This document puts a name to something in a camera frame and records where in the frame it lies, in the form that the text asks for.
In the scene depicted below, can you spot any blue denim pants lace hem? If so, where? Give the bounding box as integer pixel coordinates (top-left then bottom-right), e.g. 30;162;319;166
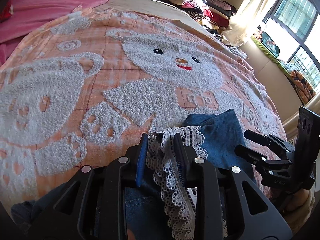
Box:
11;109;253;239

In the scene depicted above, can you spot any cream window curtain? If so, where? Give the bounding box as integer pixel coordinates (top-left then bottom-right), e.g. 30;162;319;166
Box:
222;0;276;47

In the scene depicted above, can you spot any window with black frame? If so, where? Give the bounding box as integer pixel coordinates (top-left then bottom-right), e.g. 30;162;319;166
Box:
263;0;319;92

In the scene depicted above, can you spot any orange bear pattern blanket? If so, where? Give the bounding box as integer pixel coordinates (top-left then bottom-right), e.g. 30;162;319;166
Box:
1;5;285;209

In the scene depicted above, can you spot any beige fuzzy sleeve forearm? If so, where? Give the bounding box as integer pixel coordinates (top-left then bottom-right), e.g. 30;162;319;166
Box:
270;189;315;234

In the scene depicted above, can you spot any red floral blanket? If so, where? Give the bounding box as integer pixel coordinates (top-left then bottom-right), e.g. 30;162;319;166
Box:
0;0;14;22

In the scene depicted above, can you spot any pink velvet quilt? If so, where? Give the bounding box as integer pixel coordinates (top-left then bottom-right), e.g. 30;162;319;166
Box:
1;0;109;64

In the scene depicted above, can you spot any green windowsill cloth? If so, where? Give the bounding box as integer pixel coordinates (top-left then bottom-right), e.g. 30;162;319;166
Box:
251;31;317;106

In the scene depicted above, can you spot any pile of folded clothes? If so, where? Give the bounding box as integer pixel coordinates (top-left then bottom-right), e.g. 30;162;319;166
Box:
169;0;237;34

